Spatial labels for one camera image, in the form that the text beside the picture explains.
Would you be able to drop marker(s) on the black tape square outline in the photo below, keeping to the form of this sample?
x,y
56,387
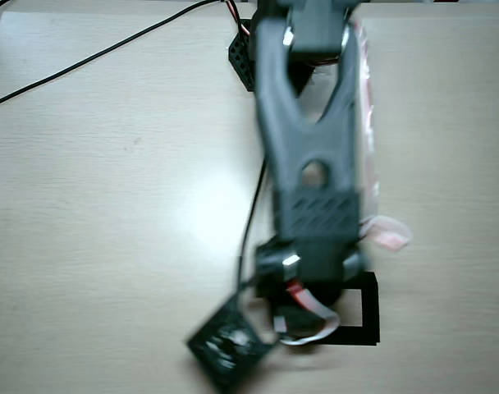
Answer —
x,y
370,308

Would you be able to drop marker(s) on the clear plastic candy wrapper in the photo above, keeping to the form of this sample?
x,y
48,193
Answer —
x,y
370,135

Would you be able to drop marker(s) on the black wrist camera board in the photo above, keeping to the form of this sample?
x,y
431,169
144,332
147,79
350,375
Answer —
x,y
229,340

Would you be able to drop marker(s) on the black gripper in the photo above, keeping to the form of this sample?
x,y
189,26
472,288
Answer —
x,y
295,326

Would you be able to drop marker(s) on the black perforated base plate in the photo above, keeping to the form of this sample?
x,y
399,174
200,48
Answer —
x,y
241,57

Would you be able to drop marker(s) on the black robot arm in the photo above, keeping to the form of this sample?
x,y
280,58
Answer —
x,y
311,143

